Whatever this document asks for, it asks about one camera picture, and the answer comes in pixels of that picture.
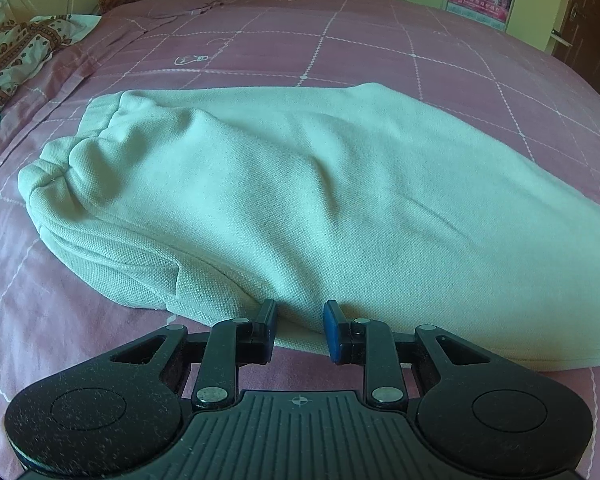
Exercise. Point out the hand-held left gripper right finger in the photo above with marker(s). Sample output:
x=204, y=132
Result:
x=332, y=332

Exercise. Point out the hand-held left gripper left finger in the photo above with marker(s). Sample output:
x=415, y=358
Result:
x=267, y=332

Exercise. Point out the cream white pants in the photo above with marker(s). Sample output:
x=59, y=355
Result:
x=305, y=185

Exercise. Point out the pink checked bedsheet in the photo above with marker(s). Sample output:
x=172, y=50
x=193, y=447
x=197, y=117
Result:
x=380, y=60

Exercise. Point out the brown patterned white cloth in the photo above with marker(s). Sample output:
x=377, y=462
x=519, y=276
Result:
x=15, y=55

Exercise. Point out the white corner shelf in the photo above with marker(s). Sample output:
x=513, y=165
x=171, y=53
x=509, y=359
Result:
x=560, y=5

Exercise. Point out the brown wooden door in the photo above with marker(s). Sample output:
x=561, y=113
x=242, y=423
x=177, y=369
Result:
x=592, y=25

